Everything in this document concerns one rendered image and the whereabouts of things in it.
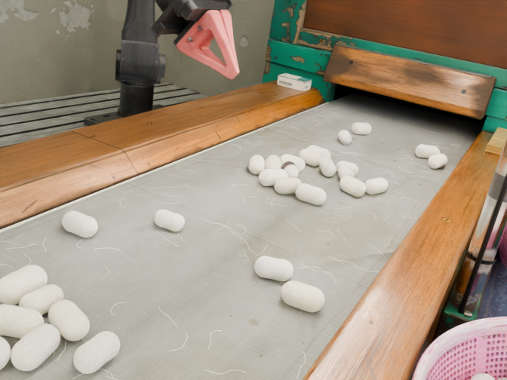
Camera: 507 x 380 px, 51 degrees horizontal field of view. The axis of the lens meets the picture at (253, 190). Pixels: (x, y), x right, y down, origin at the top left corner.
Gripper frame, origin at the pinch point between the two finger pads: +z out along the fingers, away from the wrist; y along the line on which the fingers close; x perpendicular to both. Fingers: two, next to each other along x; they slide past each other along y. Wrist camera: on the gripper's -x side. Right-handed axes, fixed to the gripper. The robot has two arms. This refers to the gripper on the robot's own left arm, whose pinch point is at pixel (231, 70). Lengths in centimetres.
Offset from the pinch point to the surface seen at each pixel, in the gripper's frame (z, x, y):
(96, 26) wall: -120, 135, 156
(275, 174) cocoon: 13.7, 1.9, -2.2
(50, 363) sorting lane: 18.0, 1.6, -38.4
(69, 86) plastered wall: -103, 161, 142
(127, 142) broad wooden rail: 0.3, 12.3, -9.3
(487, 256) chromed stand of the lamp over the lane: 31.7, -15.1, -8.5
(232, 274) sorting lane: 20.2, -0.6, -21.8
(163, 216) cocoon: 12.1, 4.1, -19.9
